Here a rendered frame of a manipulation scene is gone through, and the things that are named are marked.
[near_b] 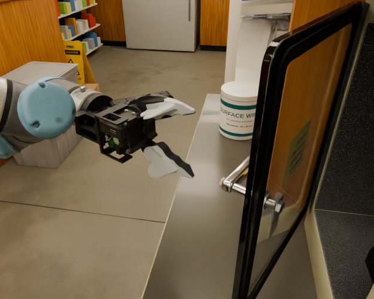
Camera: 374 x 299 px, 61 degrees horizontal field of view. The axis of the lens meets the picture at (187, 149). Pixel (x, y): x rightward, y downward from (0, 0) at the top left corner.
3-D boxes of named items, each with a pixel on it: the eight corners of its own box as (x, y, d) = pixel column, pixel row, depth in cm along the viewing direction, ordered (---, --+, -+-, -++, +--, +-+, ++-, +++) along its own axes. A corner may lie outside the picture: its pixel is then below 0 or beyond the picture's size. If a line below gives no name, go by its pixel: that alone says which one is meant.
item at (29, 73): (86, 101, 274) (79, 63, 256) (48, 135, 224) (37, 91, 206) (41, 97, 280) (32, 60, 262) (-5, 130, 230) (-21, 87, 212)
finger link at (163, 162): (168, 201, 50) (129, 161, 52) (191, 182, 54) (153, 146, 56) (176, 191, 48) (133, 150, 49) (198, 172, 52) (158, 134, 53)
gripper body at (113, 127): (125, 167, 50) (77, 143, 56) (161, 143, 56) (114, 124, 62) (120, 123, 46) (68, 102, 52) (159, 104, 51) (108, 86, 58)
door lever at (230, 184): (285, 174, 44) (288, 158, 43) (254, 212, 38) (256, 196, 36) (250, 161, 47) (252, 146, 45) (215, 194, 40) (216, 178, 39)
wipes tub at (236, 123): (258, 123, 109) (263, 81, 101) (258, 142, 99) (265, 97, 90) (220, 120, 111) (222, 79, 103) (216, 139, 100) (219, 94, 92)
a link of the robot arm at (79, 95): (100, 117, 64) (94, 78, 60) (116, 124, 62) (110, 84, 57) (68, 132, 59) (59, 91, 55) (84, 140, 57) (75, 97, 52)
